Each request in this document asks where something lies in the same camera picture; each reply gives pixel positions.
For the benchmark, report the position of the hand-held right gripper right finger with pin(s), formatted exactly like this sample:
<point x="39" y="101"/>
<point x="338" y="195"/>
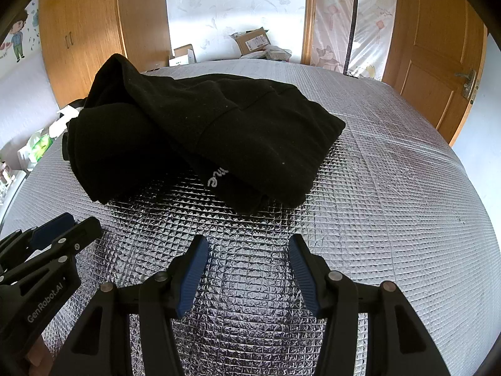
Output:
<point x="302" y="274"/>

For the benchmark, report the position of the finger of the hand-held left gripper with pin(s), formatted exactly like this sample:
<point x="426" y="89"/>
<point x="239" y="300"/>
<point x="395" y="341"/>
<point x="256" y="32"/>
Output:
<point x="51" y="229"/>
<point x="84" y="235"/>

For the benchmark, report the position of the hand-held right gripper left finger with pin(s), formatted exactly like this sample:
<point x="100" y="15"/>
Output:
<point x="193" y="274"/>

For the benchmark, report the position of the black fleece garment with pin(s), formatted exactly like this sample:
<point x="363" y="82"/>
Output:
<point x="203" y="125"/>

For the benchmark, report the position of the person's left hand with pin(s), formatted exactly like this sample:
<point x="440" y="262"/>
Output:
<point x="39" y="360"/>

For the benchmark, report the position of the green tissue packet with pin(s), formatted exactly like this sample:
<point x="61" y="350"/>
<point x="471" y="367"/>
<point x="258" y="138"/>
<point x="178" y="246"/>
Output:
<point x="40" y="148"/>

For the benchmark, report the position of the white packaging pile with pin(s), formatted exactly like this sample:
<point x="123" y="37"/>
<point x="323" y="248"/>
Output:
<point x="70" y="117"/>

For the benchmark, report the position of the silver quilted foil mat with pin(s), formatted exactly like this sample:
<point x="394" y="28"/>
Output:
<point x="391" y="203"/>

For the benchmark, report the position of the small white box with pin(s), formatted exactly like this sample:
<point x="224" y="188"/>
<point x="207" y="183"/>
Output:
<point x="184" y="55"/>

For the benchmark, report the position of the wooden wardrobe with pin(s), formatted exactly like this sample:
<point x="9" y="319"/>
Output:
<point x="98" y="19"/>

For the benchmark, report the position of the grey parcel bags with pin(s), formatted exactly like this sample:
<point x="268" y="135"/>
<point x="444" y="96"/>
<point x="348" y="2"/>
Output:
<point x="278" y="54"/>

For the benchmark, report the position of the brown cardboard box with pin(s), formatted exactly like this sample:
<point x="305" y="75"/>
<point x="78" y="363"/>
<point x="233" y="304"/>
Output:
<point x="252" y="41"/>

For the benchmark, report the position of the clear printed door curtain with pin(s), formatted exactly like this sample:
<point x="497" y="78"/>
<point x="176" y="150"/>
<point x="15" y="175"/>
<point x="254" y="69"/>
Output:
<point x="372" y="27"/>

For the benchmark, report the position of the black curtain strip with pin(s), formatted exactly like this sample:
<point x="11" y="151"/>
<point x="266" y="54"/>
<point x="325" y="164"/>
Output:
<point x="352" y="19"/>

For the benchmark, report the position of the wooden door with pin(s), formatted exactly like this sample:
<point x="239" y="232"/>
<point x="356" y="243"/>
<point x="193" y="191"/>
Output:
<point x="430" y="47"/>

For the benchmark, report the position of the cartoon wall sticker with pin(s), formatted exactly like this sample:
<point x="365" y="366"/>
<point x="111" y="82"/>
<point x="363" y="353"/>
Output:
<point x="17" y="35"/>

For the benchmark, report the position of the wooden door frame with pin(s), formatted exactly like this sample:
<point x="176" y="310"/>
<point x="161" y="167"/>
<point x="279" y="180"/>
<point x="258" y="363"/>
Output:
<point x="309" y="15"/>

